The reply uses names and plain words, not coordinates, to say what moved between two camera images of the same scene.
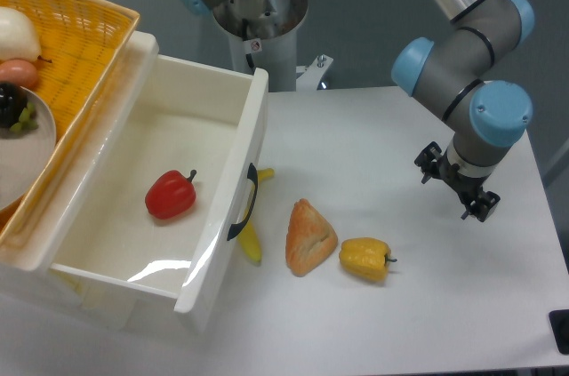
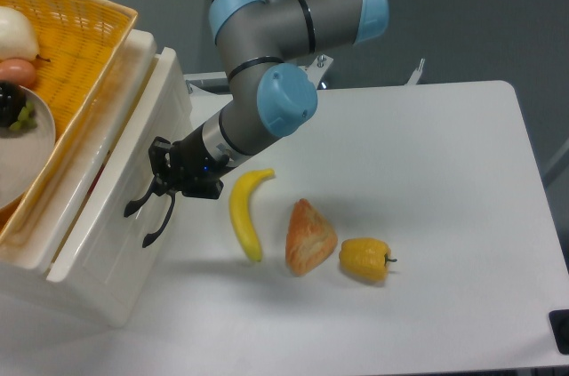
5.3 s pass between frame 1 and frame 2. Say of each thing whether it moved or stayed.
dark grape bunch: stayed
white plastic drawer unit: moved
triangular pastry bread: stayed
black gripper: moved
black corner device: stayed
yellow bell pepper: stayed
